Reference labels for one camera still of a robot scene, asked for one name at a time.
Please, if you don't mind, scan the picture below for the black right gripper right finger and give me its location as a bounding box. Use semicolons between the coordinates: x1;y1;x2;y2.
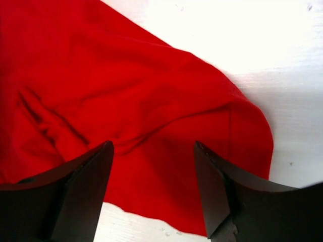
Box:
194;142;322;241

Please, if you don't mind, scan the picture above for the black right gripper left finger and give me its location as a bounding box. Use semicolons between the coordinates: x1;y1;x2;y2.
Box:
1;142;114;241

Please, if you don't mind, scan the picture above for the red t shirt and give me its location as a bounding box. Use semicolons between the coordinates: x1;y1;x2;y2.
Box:
1;1;273;235

